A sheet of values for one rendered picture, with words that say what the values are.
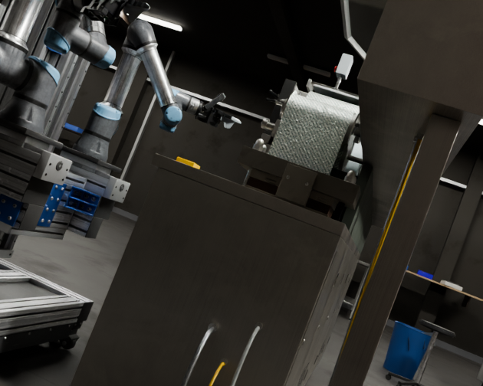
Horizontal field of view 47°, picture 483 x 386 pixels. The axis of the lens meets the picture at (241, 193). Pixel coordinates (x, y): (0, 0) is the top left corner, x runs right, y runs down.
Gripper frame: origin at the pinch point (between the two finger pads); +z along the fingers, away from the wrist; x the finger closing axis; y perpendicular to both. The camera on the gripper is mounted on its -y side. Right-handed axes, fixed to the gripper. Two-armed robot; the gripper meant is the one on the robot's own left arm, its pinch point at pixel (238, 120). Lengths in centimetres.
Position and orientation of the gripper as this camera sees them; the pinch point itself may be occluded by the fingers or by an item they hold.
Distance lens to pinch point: 262.7
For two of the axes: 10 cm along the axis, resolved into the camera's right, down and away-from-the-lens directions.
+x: 1.6, 1.5, -9.8
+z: 9.1, 3.7, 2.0
